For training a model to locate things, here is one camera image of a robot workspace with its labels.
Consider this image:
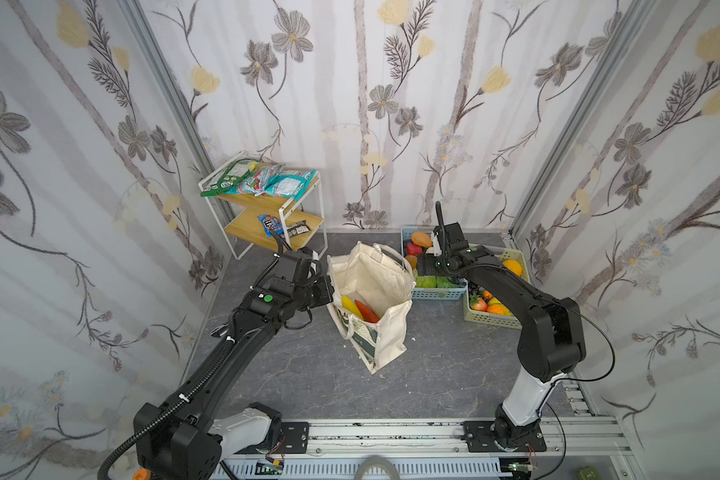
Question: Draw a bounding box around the dark brown candy bar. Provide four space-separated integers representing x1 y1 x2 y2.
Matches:
286 220 312 237

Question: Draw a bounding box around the orange bell pepper toy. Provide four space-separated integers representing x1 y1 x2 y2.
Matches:
405 255 417 270

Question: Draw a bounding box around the yellow banana toy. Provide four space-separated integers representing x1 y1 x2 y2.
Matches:
342 296 364 320

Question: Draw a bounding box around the red teal snack packet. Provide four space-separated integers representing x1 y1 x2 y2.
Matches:
236 163 284 196

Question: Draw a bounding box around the orange fruit toy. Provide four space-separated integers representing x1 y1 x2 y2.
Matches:
503 259 524 277

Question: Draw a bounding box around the green cabbage toy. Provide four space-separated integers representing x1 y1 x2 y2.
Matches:
416 275 438 289

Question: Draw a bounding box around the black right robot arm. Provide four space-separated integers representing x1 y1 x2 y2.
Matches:
417 202 586 451

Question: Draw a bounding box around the brown potato toy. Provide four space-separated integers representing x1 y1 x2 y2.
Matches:
411 231 433 249

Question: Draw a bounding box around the green snack packet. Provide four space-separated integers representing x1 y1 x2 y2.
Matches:
201 158 258 197

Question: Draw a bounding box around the cream canvas grocery bag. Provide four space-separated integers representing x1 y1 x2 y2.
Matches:
327 242 415 374

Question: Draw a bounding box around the red bell pepper toy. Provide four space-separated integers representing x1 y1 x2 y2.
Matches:
405 242 424 256

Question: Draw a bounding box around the blue plastic vegetable basket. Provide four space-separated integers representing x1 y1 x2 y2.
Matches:
400 226 467 301

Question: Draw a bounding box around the green plastic fruit basket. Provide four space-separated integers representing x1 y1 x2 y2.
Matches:
463 246 531 330

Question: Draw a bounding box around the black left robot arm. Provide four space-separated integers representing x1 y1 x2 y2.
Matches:
97 237 334 479

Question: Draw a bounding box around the blue candy bar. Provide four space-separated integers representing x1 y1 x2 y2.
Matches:
258 214 284 238

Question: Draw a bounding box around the white wire two-tier shelf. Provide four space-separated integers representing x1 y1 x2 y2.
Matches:
197 153 328 260

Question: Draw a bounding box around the red strawberry toy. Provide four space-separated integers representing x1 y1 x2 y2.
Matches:
469 296 489 312

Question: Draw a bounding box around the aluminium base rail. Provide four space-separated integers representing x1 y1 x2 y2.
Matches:
133 417 647 480

